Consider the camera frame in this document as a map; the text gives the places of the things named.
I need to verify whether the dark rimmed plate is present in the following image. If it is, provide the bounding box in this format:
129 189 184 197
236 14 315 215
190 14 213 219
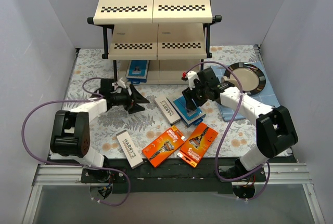
228 62 266 96

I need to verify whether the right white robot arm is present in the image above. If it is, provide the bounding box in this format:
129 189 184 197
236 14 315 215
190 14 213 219
182 68 298 181

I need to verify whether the blue checked cloth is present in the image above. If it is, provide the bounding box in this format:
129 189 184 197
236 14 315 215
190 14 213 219
209 61 280 122

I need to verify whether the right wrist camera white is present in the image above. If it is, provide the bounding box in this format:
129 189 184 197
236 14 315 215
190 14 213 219
182 71 199 90

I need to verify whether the beige three-tier shelf rack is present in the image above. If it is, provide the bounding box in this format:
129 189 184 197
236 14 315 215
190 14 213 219
87 0 222 84

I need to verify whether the orange gillette razor pack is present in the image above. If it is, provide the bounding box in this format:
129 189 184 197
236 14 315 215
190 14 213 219
177 123 218 168
142 125 186 168

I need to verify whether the beige ceramic mug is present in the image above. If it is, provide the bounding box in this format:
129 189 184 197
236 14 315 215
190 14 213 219
221 76 241 91

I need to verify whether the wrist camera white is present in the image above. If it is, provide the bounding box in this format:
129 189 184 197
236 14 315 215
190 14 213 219
182 71 199 90
111 78 129 90

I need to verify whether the blue razor box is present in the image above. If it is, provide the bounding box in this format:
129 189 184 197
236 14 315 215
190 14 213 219
171 96 206 127
125 60 149 84

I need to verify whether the white harry's box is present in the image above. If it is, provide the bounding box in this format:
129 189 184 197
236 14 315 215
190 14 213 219
116 130 144 169
154 96 181 125

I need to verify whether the floral table mat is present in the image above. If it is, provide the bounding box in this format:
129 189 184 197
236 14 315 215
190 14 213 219
49 45 290 160

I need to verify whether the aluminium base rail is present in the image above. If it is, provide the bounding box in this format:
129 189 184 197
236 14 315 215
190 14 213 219
23 156 325 223

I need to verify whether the white Harry's box front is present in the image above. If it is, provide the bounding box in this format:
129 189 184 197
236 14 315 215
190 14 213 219
116 130 144 169

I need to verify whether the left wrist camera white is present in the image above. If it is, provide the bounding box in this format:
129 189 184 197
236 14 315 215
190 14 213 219
111 78 129 90

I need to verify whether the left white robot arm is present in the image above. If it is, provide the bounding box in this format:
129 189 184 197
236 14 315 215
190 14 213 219
50 78 149 182

